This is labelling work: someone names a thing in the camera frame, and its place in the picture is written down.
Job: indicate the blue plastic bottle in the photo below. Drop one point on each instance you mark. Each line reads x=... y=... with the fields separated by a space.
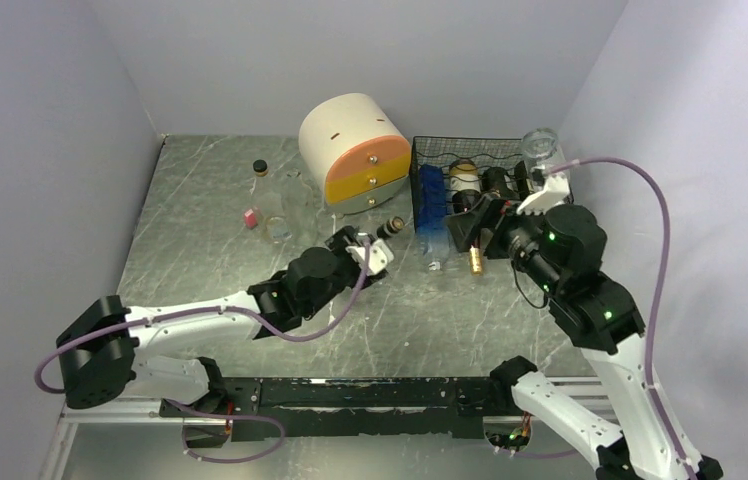
x=431 y=230

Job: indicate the aluminium rail frame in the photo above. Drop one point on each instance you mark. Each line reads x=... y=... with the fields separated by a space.
x=96 y=371

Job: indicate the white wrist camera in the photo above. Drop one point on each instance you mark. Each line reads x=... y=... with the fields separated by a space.
x=550 y=190
x=373 y=258

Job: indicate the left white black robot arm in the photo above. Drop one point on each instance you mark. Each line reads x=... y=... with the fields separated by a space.
x=188 y=324

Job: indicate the dark bottle black cap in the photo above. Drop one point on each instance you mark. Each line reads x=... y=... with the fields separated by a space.
x=522 y=180

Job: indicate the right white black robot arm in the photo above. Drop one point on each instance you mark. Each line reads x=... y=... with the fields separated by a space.
x=606 y=326

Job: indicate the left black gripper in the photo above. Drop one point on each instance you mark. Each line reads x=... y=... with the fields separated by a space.
x=346 y=237

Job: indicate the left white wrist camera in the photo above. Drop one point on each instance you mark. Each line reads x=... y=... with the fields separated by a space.
x=373 y=258

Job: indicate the cream round drawer cabinet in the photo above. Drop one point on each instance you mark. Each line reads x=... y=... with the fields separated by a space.
x=354 y=152

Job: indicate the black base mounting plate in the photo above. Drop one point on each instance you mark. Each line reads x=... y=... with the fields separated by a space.
x=256 y=409

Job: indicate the small pink block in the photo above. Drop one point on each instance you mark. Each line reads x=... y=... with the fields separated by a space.
x=251 y=219

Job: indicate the clear bottle white label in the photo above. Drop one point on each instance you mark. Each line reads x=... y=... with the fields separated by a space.
x=267 y=205

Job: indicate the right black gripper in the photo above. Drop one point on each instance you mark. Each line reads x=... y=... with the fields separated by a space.
x=495 y=219

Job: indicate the large clear glass bottle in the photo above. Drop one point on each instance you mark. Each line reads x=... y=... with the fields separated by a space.
x=541 y=151

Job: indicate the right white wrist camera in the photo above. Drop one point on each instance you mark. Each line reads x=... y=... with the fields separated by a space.
x=550 y=190

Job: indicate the green wine bottle silver foil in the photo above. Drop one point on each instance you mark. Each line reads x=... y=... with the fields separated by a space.
x=494 y=181

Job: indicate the dark wine bottle gold foil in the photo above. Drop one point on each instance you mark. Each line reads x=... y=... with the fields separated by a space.
x=465 y=193

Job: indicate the black wire wine rack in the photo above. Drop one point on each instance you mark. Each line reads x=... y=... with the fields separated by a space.
x=441 y=151

